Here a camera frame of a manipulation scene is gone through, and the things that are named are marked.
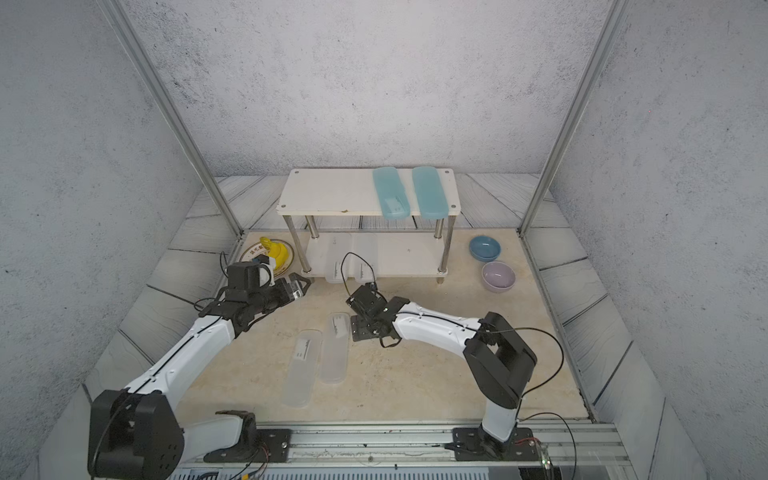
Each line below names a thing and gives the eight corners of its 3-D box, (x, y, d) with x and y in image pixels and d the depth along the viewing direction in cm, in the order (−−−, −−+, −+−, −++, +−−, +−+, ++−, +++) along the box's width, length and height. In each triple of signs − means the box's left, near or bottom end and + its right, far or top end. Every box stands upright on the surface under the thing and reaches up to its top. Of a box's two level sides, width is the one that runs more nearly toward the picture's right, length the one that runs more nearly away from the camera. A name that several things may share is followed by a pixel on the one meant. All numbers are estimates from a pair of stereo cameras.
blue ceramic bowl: (471, 261, 112) (473, 254, 109) (467, 242, 119) (469, 235, 116) (500, 261, 112) (503, 254, 109) (494, 242, 119) (497, 235, 116)
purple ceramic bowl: (482, 293, 102) (485, 284, 99) (477, 270, 109) (480, 261, 105) (514, 293, 102) (519, 284, 99) (507, 270, 109) (511, 261, 105)
